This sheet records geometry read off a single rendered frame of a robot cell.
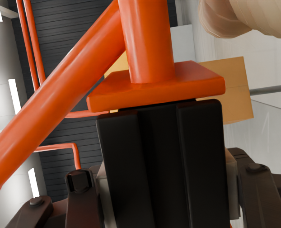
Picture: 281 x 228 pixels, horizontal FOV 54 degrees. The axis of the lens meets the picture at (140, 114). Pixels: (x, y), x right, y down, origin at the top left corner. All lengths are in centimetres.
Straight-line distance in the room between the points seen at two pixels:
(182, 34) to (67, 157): 691
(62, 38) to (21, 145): 1104
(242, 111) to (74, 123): 978
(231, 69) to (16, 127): 174
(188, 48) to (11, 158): 740
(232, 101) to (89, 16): 960
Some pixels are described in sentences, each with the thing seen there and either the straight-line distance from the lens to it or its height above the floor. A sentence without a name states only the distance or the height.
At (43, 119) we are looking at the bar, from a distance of 16.
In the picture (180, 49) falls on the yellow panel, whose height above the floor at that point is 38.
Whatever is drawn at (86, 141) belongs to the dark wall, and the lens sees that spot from 1133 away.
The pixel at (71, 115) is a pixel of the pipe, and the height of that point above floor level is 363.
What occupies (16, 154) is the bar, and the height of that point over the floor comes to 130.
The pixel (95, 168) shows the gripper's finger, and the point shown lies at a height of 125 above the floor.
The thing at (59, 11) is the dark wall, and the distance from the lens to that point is 1135.
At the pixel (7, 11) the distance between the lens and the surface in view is 1119.
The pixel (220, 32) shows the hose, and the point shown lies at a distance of 19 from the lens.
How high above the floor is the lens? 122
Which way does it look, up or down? 3 degrees up
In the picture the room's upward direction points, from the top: 98 degrees counter-clockwise
